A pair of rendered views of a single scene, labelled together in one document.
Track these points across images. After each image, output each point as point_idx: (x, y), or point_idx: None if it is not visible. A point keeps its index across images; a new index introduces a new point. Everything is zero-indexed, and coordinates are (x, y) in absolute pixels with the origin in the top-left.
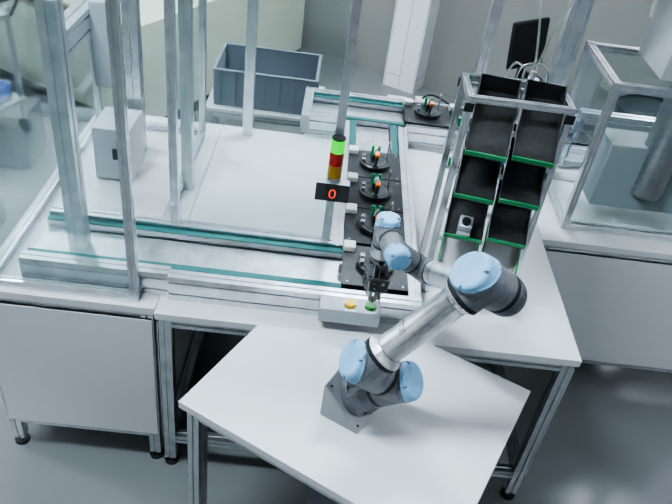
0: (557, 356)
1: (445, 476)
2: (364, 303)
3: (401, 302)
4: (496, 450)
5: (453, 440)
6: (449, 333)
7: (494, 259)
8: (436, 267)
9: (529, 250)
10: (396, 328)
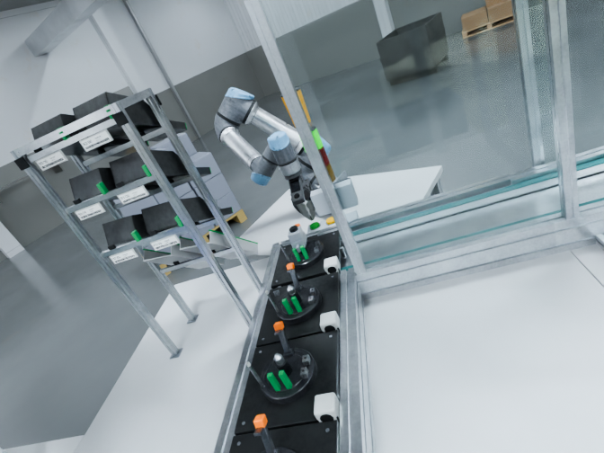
0: (189, 281)
1: (288, 201)
2: (320, 226)
3: (288, 240)
4: (259, 219)
5: (279, 214)
6: (258, 268)
7: (226, 93)
8: (254, 150)
9: (119, 403)
10: (291, 126)
